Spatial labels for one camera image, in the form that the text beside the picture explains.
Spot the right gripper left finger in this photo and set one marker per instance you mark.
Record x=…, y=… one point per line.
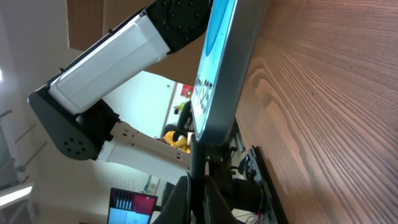
x=177, y=208

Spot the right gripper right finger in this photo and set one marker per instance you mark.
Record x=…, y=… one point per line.
x=216, y=210

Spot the teal screen smartphone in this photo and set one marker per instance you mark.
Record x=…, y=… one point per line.
x=229, y=43

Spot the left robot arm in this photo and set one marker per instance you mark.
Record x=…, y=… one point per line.
x=71, y=105

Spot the laptop screen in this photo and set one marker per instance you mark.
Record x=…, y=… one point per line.
x=127, y=207

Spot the person in yellow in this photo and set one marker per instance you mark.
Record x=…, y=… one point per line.
x=176, y=140

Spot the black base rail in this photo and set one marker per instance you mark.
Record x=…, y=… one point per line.
x=253, y=168

